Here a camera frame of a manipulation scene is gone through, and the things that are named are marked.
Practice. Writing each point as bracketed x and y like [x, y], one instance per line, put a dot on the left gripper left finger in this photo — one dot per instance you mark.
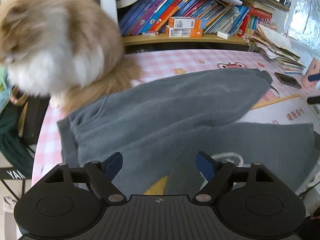
[101, 175]

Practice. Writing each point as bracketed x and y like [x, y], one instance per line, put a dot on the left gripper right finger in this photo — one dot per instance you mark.
[217, 174]

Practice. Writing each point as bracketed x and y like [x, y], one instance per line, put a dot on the grey fleece pants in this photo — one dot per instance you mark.
[160, 126]

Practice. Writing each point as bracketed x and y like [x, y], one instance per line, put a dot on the pink checkered desk mat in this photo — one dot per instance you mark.
[282, 105]

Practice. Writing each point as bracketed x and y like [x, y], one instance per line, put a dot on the black smartphone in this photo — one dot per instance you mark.
[287, 80]

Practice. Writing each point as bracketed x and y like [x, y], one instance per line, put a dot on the fluffy orange white cat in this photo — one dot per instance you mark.
[69, 50]

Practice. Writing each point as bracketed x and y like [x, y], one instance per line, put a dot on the stack of papers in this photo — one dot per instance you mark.
[277, 48]

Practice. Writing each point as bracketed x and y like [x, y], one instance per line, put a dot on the small red white box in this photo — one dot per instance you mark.
[150, 34]

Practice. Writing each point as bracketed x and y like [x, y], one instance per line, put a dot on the purple book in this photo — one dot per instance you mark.
[150, 12]

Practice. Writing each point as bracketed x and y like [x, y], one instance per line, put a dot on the lower orange white box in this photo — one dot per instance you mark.
[193, 33]

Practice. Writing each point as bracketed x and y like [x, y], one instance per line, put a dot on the orange white box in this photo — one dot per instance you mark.
[187, 23]
[193, 33]

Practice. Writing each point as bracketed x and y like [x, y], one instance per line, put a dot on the upper orange white box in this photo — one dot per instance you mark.
[187, 23]

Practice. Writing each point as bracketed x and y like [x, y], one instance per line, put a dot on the dark blue book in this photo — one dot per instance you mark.
[131, 15]

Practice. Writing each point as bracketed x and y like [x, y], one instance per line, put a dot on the light blue book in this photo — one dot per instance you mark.
[157, 10]

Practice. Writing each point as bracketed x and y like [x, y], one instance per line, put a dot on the red book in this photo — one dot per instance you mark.
[161, 20]

